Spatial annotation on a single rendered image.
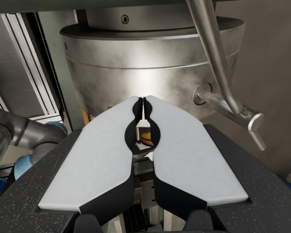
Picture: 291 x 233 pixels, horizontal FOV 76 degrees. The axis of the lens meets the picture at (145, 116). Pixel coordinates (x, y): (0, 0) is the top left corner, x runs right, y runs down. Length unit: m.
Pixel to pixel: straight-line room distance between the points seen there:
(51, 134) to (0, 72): 0.89
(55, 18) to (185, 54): 0.73
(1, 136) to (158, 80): 0.36
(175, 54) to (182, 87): 0.04
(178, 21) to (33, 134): 0.43
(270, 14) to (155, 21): 1.84
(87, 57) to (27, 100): 1.17
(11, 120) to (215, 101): 0.46
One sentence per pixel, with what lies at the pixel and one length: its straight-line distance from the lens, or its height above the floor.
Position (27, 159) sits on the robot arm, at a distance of 0.50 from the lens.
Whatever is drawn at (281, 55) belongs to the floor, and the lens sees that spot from 2.33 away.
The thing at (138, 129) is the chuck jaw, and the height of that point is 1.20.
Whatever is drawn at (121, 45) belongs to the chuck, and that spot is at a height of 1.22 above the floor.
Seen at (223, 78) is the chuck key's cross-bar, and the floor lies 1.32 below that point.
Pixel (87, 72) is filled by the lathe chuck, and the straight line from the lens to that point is 0.28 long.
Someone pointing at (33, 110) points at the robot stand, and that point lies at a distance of 1.45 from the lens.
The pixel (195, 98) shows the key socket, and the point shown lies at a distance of 0.27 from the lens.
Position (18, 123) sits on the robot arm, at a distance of 0.55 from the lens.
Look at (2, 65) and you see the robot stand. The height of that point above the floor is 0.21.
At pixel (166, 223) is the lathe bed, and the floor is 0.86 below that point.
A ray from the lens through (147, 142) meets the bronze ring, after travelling 0.45.
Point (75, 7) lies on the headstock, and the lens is 0.23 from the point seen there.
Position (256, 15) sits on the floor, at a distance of 1.98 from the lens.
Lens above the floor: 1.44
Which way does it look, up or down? 55 degrees down
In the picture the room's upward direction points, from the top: 152 degrees clockwise
